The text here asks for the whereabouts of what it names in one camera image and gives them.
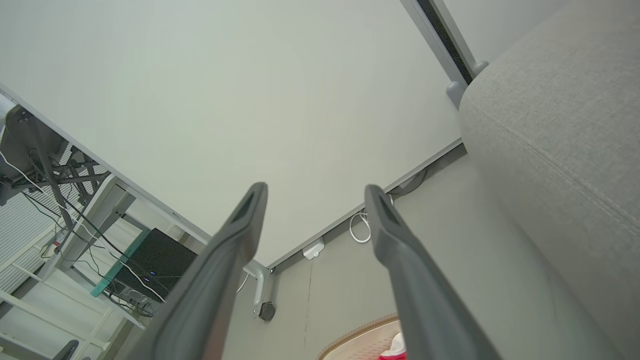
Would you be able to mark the beige perforated laundry basket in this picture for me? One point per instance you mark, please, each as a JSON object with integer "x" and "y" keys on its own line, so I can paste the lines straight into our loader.
{"x": 357, "y": 346}

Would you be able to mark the white partition foot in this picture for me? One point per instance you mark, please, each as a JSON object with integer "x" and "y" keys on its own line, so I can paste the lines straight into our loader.
{"x": 259, "y": 287}

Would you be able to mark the teal board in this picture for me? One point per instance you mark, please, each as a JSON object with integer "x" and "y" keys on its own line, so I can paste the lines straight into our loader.
{"x": 117, "y": 265}

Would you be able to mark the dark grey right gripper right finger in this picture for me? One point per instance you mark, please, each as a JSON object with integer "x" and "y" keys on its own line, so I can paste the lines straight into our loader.
{"x": 420, "y": 290}

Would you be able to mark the dark grey chair foot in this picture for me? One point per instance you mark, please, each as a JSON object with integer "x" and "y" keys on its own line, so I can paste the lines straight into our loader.
{"x": 67, "y": 351}

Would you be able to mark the black computer tower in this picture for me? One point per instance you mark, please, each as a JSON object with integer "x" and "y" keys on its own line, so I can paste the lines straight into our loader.
{"x": 155, "y": 260}

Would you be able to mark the dark grey desk mount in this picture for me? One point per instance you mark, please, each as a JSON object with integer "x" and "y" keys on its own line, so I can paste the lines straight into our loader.
{"x": 25, "y": 145}

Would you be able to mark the grey fabric ottoman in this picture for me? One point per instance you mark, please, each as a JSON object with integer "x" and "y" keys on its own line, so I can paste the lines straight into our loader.
{"x": 550, "y": 150}

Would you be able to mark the white desk frame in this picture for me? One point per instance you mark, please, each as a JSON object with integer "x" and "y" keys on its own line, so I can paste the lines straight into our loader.
{"x": 102, "y": 212}

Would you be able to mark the white partition panel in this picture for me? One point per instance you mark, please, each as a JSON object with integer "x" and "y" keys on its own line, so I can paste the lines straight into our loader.
{"x": 225, "y": 100}

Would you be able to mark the black caster wheel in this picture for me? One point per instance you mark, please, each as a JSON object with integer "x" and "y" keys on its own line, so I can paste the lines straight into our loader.
{"x": 267, "y": 311}

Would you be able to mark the red and white garment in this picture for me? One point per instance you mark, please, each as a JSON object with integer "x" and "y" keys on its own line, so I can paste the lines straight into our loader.
{"x": 397, "y": 346}

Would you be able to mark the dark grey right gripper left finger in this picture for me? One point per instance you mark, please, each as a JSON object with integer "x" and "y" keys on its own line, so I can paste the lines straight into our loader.
{"x": 215, "y": 280}

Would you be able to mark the grey partition post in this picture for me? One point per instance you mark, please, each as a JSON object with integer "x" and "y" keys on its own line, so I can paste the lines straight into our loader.
{"x": 442, "y": 35}

